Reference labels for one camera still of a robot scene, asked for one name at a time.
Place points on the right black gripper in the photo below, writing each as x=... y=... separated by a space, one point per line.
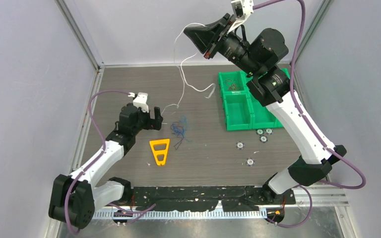
x=202 y=36

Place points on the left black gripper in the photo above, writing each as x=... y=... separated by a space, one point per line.
x=152 y=124

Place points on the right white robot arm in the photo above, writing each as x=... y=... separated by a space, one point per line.
x=270 y=86

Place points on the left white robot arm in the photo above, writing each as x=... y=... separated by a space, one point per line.
x=76 y=197

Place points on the green compartment bin tray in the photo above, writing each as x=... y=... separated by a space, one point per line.
x=242 y=111

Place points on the poker chip centre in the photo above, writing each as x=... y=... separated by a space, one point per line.
x=240 y=145

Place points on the poker chip lower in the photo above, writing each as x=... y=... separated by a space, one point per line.
x=249 y=162

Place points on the poker chip right upper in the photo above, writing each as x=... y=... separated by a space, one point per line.
x=269 y=131

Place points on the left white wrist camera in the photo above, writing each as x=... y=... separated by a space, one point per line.
x=140 y=101

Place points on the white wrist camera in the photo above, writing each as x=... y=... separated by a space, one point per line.
x=140 y=101
x=242 y=10

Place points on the yellow triangular plastic frame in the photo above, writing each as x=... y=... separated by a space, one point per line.
x=160 y=150

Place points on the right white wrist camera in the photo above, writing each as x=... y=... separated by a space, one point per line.
x=242 y=10

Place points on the slotted aluminium cable duct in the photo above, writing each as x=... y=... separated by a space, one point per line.
x=175 y=215

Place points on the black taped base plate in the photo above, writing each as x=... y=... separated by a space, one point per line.
x=203 y=198

